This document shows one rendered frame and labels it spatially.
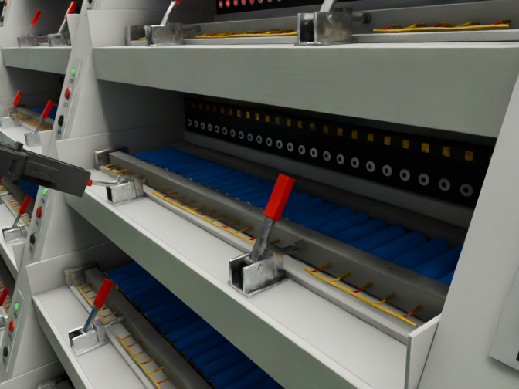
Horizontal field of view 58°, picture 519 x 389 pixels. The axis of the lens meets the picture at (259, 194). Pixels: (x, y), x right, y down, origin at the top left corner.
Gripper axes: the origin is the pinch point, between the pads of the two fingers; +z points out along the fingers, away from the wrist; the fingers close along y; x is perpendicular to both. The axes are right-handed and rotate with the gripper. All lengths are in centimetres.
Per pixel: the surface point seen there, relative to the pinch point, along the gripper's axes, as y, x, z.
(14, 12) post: -88, 27, 5
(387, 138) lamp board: 25.7, 15.4, 19.2
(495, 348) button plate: 45.5, 3.5, 5.8
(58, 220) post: -18.0, -8.6, 9.0
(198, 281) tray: 22.1, -2.6, 7.2
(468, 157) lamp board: 33.9, 15.0, 19.3
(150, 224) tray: 9.6, -1.1, 8.1
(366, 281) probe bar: 33.4, 2.9, 12.9
